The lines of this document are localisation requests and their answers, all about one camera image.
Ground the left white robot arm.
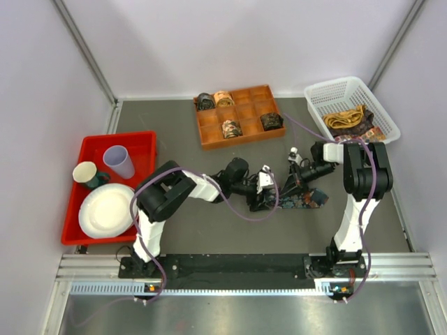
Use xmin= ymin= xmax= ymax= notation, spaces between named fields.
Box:
xmin=129 ymin=158 xmax=279 ymax=277

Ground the white plastic basket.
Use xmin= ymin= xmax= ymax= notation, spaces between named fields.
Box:
xmin=304 ymin=76 xmax=401 ymax=144

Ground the gold folded tie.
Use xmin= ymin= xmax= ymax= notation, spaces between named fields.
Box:
xmin=322 ymin=105 xmax=366 ymax=129

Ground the dark green mug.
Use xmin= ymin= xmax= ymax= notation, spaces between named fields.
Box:
xmin=82 ymin=171 xmax=110 ymax=190

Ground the dark floral necktie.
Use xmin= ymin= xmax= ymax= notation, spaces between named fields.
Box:
xmin=258 ymin=188 xmax=329 ymax=210

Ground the lilac plastic cup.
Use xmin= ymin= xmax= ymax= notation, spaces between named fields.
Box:
xmin=103 ymin=145 xmax=135 ymax=179

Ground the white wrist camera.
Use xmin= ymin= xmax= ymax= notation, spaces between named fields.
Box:
xmin=288 ymin=147 xmax=303 ymax=166
xmin=256 ymin=165 xmax=275 ymax=194

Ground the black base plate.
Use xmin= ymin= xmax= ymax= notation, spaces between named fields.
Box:
xmin=118 ymin=253 xmax=367 ymax=289

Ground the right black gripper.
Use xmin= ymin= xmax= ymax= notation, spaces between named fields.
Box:
xmin=279 ymin=162 xmax=335 ymax=198

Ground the floral black rolled tie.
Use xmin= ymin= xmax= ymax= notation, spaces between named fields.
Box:
xmin=221 ymin=119 xmax=243 ymax=139

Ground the white paper plate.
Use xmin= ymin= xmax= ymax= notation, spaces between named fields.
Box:
xmin=78 ymin=183 xmax=134 ymax=239

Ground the dark brown rolled tie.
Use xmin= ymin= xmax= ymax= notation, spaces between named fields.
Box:
xmin=260 ymin=112 xmax=284 ymax=131

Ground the slotted cable duct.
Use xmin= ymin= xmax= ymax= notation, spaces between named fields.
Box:
xmin=70 ymin=281 xmax=353 ymax=298

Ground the dark maroon folded tie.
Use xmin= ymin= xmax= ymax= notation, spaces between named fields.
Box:
xmin=329 ymin=110 xmax=374 ymax=137

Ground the peach rolled tie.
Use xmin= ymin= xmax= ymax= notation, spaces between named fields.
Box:
xmin=214 ymin=91 xmax=235 ymax=107

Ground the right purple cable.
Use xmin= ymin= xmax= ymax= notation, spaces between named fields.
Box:
xmin=283 ymin=112 xmax=380 ymax=303

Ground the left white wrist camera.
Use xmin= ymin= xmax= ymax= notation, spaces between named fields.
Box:
xmin=256 ymin=165 xmax=275 ymax=194

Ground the cream floral folded tie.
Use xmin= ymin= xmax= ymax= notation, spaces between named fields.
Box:
xmin=335 ymin=126 xmax=386 ymax=143

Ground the orange compartment tray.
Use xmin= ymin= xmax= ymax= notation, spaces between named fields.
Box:
xmin=193 ymin=84 xmax=286 ymax=150

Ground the cream paper cup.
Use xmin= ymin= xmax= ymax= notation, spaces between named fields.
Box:
xmin=72 ymin=161 xmax=97 ymax=184

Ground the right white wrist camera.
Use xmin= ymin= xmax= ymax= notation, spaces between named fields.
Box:
xmin=288 ymin=147 xmax=303 ymax=166

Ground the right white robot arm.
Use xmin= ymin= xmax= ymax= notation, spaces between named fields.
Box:
xmin=279 ymin=140 xmax=393 ymax=278

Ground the aluminium frame rail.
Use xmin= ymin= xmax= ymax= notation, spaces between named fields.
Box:
xmin=43 ymin=253 xmax=446 ymax=334

